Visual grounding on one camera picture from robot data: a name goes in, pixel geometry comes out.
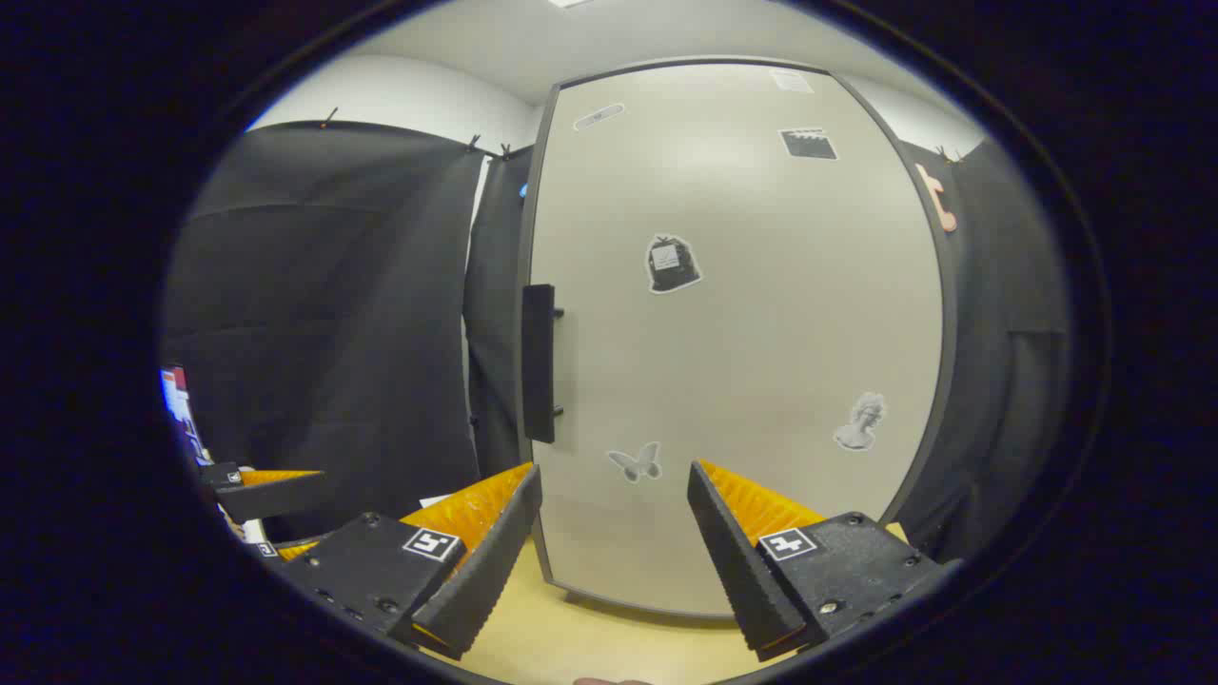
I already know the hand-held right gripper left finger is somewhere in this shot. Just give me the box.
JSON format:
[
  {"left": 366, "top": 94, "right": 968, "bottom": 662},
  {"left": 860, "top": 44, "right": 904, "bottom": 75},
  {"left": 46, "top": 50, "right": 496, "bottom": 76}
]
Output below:
[{"left": 276, "top": 461, "right": 543, "bottom": 662}]

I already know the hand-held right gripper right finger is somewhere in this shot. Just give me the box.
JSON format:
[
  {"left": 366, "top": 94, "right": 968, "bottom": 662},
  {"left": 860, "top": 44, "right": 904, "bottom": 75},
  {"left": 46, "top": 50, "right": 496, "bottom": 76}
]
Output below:
[{"left": 687, "top": 460, "right": 962, "bottom": 664}]

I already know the grey cabinet door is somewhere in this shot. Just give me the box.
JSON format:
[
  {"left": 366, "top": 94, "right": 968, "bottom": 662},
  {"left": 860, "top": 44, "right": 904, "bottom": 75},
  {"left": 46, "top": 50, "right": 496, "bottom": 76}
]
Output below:
[{"left": 519, "top": 57, "right": 957, "bottom": 619}]

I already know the black door handle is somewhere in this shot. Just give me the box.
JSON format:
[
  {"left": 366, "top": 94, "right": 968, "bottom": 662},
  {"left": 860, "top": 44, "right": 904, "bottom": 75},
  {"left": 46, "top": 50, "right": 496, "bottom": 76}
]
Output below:
[{"left": 521, "top": 284, "right": 565, "bottom": 445}]

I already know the colourful printed board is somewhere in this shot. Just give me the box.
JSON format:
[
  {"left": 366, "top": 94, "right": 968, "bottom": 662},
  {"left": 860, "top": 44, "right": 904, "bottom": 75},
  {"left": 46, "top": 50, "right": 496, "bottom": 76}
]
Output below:
[{"left": 160, "top": 366, "right": 206, "bottom": 467}]

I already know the black backdrop cloth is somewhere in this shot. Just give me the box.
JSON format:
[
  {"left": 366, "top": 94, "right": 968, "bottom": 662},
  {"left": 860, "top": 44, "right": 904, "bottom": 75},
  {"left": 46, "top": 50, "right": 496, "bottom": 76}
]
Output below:
[{"left": 162, "top": 119, "right": 1071, "bottom": 562}]

